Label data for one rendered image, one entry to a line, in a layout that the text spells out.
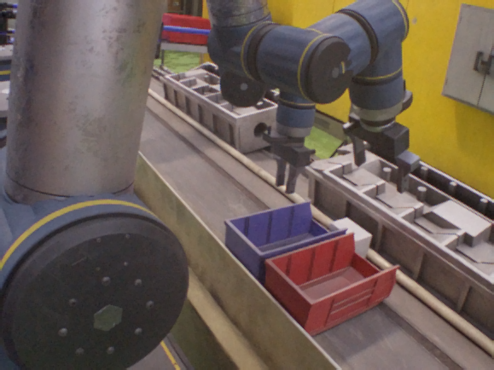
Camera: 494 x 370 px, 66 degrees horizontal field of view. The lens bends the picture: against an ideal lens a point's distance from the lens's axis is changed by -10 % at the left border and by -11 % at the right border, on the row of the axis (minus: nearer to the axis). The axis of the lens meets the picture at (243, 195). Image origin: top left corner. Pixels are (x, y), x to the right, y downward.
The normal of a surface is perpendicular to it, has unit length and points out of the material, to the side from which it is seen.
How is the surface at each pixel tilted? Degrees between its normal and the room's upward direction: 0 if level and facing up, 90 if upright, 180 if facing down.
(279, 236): 88
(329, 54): 85
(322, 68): 89
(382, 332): 0
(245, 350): 0
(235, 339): 0
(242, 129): 90
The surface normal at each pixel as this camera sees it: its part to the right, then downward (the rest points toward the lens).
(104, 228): 0.58, -0.31
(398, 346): 0.09, -0.88
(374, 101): -0.33, 0.70
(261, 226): 0.52, 0.41
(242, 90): 0.01, 0.47
